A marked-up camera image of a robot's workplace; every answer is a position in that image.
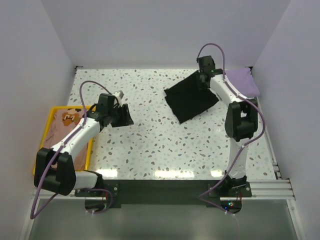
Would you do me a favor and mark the folded purple t-shirt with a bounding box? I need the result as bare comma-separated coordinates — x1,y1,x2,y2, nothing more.
225,67,261,98

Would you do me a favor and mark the pink printed t-shirt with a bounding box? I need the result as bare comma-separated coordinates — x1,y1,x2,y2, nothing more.
41,107,88,171

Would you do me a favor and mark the black t-shirt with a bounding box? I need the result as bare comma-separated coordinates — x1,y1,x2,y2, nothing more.
164,71,219,124

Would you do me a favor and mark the yellow plastic bin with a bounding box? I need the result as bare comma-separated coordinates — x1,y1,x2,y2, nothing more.
32,105,94,176

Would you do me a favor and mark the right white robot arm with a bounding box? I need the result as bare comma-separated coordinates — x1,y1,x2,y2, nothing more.
196,56,258,197

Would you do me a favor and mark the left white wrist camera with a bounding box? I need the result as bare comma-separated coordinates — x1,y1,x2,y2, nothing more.
113,90,124,106

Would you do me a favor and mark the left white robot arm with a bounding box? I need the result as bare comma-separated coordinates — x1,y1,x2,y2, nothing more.
33,90,134,196

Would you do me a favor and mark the aluminium extrusion rail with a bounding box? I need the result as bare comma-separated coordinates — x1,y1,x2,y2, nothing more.
33,175,295,205

